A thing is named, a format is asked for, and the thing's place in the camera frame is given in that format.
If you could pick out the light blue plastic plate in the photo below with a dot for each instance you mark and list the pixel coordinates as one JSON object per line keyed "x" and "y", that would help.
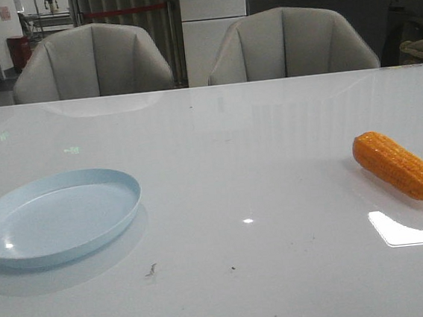
{"x": 65, "y": 216}

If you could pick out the orange toy corn cob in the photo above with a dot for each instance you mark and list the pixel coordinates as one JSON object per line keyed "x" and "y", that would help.
{"x": 391, "y": 162}

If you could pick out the grey armchair on right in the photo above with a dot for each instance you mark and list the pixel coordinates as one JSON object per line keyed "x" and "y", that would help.
{"x": 289, "y": 42}

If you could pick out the grey armchair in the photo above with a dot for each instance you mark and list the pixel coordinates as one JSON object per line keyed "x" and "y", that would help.
{"x": 91, "y": 61}
{"x": 289, "y": 42}

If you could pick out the white cabinet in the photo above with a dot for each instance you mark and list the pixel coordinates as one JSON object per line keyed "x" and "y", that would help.
{"x": 204, "y": 23}

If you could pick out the grey armchair on left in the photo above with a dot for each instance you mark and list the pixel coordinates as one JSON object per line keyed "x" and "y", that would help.
{"x": 91, "y": 61}

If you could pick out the red barrier belt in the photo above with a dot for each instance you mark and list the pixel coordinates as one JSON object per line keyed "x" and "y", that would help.
{"x": 125, "y": 11}

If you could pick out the red trash bin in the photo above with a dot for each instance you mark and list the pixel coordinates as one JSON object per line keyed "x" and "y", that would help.
{"x": 20, "y": 51}

